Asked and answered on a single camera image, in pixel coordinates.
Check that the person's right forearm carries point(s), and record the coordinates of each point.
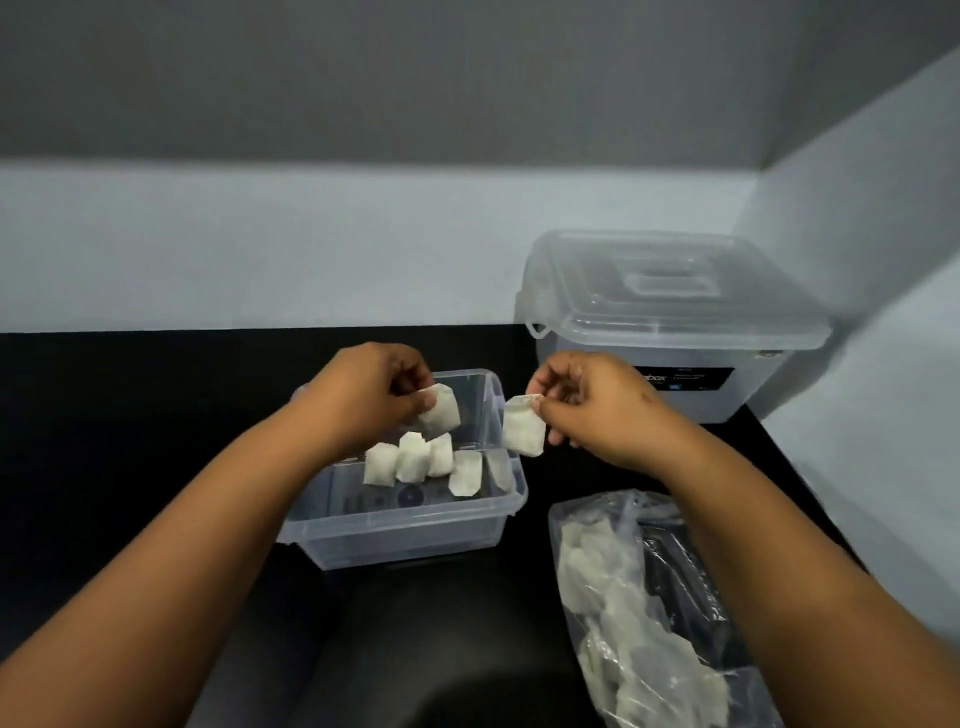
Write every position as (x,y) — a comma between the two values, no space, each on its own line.
(787,600)

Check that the person's left forearm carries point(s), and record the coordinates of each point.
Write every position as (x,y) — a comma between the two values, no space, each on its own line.
(187,577)

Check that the clear plastic bag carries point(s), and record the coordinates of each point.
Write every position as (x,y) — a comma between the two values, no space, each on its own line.
(675,517)

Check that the person's right hand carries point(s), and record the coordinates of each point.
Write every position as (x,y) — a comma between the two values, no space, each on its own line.
(600,412)

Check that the large translucent storage container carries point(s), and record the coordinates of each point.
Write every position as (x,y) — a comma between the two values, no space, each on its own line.
(720,397)

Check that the small clear bin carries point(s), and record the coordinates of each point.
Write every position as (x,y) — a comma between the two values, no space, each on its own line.
(405,540)

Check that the person's left hand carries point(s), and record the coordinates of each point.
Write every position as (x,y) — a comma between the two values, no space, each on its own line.
(360,397)

